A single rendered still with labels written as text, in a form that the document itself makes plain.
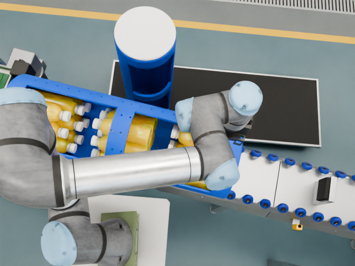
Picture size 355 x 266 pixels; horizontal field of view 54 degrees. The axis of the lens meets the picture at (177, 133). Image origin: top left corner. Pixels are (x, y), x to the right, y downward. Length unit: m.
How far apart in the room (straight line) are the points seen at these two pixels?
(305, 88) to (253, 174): 1.26
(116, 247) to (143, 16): 1.03
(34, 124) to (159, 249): 0.72
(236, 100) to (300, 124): 1.82
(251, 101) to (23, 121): 0.46
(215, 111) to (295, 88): 1.92
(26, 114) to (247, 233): 1.99
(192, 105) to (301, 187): 0.95
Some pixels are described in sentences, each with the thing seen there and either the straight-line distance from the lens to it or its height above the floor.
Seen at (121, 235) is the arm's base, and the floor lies 1.31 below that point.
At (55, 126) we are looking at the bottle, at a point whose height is 1.14.
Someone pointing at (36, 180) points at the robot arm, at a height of 1.81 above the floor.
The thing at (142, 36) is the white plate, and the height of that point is 1.04.
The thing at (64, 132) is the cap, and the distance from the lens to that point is 1.37.
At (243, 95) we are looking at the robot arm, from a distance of 0.78.
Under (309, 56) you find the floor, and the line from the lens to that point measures 3.01.
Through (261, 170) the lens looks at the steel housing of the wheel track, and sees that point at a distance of 1.57.
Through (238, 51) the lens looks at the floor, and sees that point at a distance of 2.85.
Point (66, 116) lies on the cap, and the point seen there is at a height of 1.18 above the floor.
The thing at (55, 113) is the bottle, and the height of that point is 1.19.
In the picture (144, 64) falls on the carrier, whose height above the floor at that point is 1.00.
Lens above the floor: 2.40
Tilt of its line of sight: 73 degrees down
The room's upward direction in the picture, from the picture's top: 11 degrees clockwise
